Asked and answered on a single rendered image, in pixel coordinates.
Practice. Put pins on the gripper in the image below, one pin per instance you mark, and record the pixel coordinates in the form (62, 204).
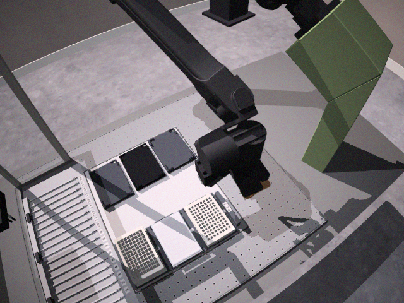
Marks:
(255, 183)

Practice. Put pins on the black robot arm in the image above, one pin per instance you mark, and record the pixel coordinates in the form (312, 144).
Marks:
(226, 95)

